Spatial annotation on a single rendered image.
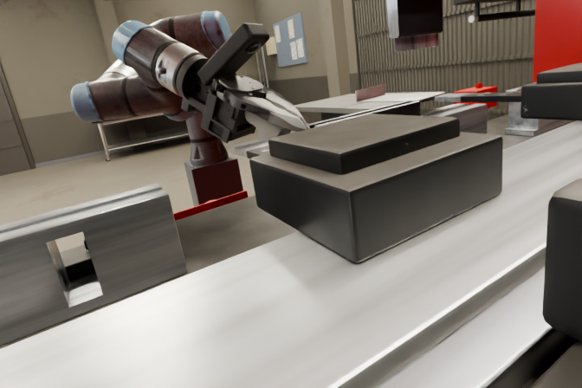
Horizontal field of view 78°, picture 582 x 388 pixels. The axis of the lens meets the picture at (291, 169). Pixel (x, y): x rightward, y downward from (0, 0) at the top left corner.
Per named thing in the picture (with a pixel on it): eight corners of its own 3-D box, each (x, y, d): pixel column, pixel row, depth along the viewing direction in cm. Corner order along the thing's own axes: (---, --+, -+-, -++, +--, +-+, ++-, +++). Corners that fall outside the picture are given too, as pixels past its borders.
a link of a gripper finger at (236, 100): (279, 119, 51) (233, 93, 54) (283, 107, 50) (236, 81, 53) (261, 125, 47) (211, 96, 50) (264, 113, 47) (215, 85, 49)
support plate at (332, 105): (352, 98, 88) (351, 93, 87) (446, 96, 65) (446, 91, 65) (288, 111, 79) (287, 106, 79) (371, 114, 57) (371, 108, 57)
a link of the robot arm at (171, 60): (195, 42, 59) (155, 42, 53) (216, 53, 58) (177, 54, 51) (187, 85, 63) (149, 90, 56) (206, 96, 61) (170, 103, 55)
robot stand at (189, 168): (219, 320, 170) (183, 161, 149) (255, 305, 176) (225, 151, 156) (229, 343, 154) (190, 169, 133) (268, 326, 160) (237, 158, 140)
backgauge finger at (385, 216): (291, 147, 44) (285, 106, 43) (504, 194, 22) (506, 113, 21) (196, 172, 39) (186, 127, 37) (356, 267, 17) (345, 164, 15)
